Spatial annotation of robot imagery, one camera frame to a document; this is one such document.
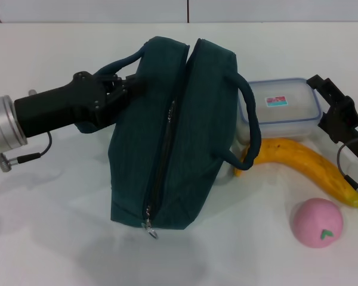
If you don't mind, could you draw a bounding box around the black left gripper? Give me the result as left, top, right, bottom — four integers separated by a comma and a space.
14, 70, 149, 139

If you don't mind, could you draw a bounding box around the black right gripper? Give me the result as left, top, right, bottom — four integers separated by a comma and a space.
306, 74, 358, 166

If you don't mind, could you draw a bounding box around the yellow toy banana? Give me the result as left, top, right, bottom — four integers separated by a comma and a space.
233, 137, 358, 209

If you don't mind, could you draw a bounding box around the dark teal insulated lunch bag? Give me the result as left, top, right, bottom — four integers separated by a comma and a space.
76, 36, 263, 240

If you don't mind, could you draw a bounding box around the pink toy peach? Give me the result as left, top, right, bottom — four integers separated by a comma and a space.
289, 197, 344, 248

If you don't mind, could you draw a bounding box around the metal zipper pull ring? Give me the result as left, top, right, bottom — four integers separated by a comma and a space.
141, 219, 159, 240

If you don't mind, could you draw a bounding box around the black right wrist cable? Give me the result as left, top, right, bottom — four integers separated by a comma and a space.
337, 142, 358, 206

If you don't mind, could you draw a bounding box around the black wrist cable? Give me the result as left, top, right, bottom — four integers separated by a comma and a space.
337, 142, 358, 206
0, 130, 53, 173

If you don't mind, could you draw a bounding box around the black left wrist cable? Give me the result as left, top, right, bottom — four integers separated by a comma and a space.
0, 130, 53, 173

